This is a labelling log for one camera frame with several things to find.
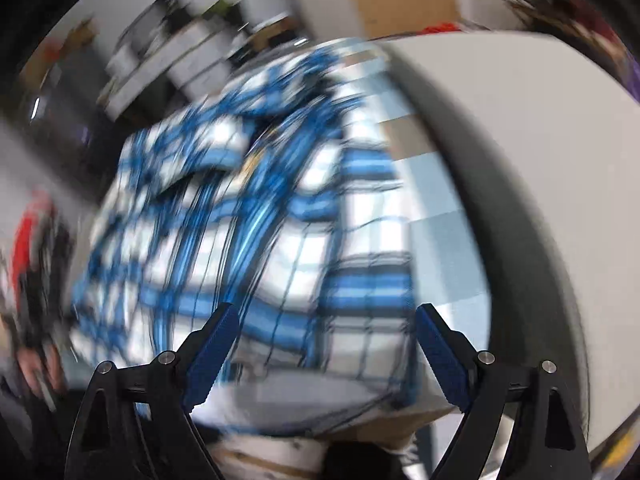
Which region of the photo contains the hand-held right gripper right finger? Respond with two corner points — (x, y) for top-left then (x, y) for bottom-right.
(415, 302), (593, 480)

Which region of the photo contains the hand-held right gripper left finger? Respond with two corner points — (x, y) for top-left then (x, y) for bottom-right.
(65, 302), (241, 480)

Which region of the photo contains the blue white plaid shirt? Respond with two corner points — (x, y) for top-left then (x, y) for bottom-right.
(70, 42), (421, 436)

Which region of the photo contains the person's left forearm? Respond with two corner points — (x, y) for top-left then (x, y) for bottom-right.
(0, 375), (68, 480)

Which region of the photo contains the person's left hand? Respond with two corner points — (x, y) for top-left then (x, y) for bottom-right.
(17, 345), (66, 408)

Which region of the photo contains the red white folded cloth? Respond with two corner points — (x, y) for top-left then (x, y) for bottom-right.
(12, 197), (57, 283)

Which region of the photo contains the white desk with drawers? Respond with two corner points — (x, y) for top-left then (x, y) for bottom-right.
(102, 12), (253, 118)

